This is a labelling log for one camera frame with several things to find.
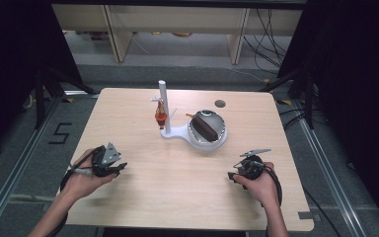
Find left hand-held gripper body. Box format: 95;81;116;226
91;141;122;178

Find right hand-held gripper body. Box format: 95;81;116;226
232;148;272;182

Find brown pouch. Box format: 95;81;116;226
185;113;220;143

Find white bowl with silver rim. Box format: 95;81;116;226
187;109;228;145

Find red keychain with gold rings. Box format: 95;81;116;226
154;99;169;130

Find white branched hanger stand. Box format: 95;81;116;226
149;79;229;153

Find person's right hand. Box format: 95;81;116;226
232;161;281;209

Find person's left hand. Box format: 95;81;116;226
59;148;118;201

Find black tripod stand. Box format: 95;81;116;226
33;64;97;130
259;64;318;130

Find black curtain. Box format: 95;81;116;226
277;0;379;233
0;0;84;162

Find beige wooden cabinet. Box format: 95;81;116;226
52;3;304;65

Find silver cable plug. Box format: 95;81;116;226
70;167;94;177

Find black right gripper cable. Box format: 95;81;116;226
262;164;283;209

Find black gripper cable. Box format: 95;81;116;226
262;164;283;209
47;148;97;237

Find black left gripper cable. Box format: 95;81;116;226
47;148;97;237

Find black looped floor cables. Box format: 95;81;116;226
277;107;314;131

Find aluminium floor rail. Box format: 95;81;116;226
0;96;63;237
295;115;370;237

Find black floor cable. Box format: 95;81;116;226
300;186;343;237

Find white floor cable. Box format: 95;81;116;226
223;64;268;83

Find bundle of black hanging cables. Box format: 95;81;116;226
242;8;294;73

